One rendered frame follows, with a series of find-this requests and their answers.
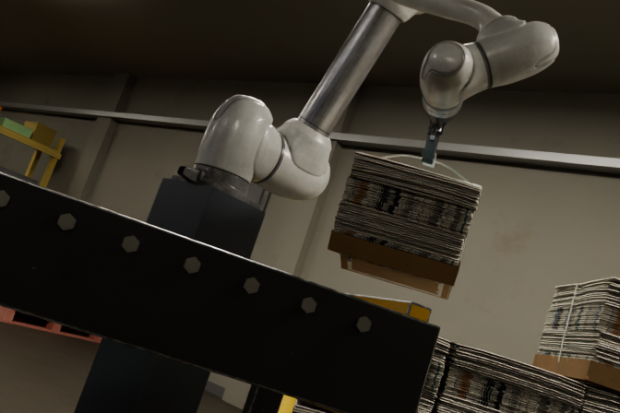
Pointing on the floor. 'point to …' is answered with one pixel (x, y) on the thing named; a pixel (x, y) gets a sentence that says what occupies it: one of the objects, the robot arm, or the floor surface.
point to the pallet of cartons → (41, 324)
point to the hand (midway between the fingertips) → (437, 135)
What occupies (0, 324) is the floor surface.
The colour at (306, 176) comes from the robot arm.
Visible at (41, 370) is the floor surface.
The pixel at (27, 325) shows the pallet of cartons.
